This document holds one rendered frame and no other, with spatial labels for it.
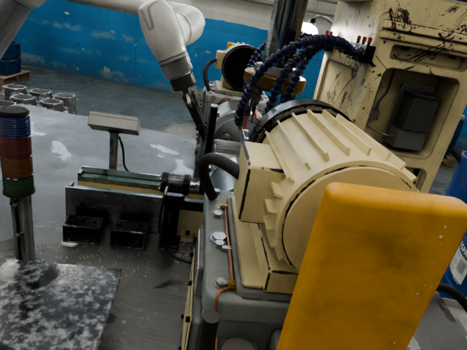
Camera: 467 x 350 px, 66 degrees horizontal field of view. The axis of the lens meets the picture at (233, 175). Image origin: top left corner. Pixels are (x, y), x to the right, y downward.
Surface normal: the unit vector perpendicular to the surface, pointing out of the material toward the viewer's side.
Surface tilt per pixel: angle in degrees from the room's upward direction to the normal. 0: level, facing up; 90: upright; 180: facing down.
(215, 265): 0
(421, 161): 90
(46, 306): 0
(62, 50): 90
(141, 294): 0
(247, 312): 90
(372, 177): 90
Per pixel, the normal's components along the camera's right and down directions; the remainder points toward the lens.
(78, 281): 0.17, -0.90
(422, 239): 0.07, 0.41
